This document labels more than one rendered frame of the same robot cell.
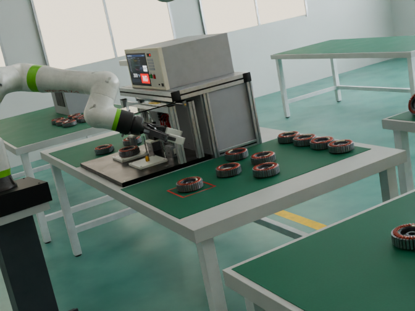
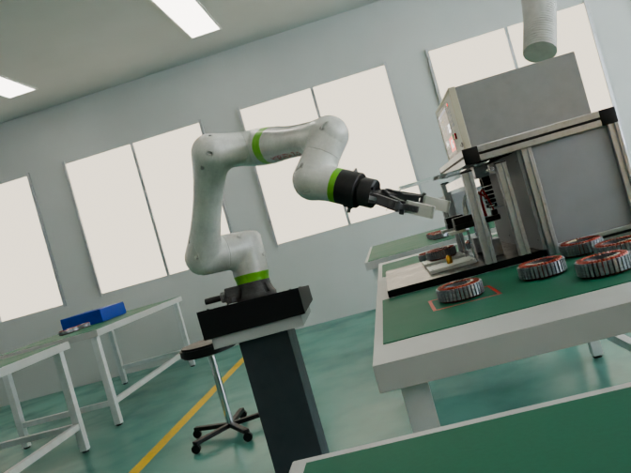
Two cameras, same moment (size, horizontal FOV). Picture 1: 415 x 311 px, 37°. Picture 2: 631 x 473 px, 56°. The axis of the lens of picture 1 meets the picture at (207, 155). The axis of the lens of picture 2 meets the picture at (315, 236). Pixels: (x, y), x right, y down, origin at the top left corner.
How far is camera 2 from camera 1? 1.29 m
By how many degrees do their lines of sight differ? 35
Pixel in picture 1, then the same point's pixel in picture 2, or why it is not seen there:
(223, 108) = (564, 172)
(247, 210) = (501, 333)
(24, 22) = (438, 140)
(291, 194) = (618, 305)
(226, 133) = (572, 214)
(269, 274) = not seen: outside the picture
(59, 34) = not seen: hidden behind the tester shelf
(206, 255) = (415, 420)
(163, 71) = (460, 122)
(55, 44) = not seen: hidden behind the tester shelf
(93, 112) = (299, 175)
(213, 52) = (548, 85)
